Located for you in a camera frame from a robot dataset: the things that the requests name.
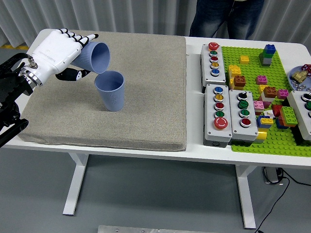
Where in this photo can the grey five-button box, small red mushroom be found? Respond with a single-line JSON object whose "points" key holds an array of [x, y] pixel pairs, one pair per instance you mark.
{"points": [[218, 77]]}

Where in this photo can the green brick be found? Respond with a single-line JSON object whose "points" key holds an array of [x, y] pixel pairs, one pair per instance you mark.
{"points": [[289, 116]]}

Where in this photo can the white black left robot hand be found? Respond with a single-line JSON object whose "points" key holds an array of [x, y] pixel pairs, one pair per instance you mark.
{"points": [[53, 51]]}

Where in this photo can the grey five-button box, large red mushroom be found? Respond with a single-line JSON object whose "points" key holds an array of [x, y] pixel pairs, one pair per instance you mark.
{"points": [[210, 132]]}

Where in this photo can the small yellow brick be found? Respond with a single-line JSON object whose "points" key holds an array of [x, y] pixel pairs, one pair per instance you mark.
{"points": [[244, 60]]}

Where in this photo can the grey power adapter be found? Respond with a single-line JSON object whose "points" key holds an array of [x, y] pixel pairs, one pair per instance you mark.
{"points": [[271, 176]]}

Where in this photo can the yellow grey brick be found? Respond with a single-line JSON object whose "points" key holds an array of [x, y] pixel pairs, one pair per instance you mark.
{"points": [[262, 135]]}

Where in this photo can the green studded baseplate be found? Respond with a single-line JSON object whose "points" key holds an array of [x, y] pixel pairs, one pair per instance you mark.
{"points": [[252, 70]]}

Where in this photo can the grey button box, black knob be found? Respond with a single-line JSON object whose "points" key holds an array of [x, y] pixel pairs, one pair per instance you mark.
{"points": [[252, 132]]}

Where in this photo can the brown brick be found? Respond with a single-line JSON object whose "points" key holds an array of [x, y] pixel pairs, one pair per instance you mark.
{"points": [[240, 81], [270, 92]]}

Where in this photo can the blue plate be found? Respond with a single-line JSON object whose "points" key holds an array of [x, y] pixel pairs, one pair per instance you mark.
{"points": [[308, 82]]}

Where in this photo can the blue yellow brick stack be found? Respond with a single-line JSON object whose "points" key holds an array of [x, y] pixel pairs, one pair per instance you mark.
{"points": [[265, 121]]}

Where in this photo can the brass fitting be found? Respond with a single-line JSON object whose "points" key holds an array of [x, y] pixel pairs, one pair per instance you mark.
{"points": [[299, 76]]}

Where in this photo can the person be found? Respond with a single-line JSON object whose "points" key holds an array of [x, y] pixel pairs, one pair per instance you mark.
{"points": [[211, 19]]}

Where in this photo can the blue ribbed plastic cup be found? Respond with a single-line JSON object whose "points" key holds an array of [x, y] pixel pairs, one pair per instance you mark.
{"points": [[111, 97], [98, 58]]}

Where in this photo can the white pleated curtain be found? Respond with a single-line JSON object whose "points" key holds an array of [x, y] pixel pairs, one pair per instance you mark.
{"points": [[121, 14]]}

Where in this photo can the grey-brown fabric mat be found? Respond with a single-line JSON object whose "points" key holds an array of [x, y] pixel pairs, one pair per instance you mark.
{"points": [[145, 97]]}

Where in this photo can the white button box, black base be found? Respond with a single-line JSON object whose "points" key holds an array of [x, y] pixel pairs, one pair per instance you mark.
{"points": [[298, 106]]}

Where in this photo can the white table leg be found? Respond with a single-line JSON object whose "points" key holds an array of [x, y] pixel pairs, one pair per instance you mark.
{"points": [[245, 199], [75, 184]]}

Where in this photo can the red brick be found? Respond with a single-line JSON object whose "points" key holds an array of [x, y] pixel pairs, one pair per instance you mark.
{"points": [[276, 110]]}

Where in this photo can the pink brick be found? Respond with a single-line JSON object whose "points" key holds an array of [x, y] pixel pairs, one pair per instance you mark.
{"points": [[258, 106], [261, 80], [283, 94]]}

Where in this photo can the blue green grey brick tower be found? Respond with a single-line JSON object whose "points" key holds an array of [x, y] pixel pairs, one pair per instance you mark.
{"points": [[267, 55]]}

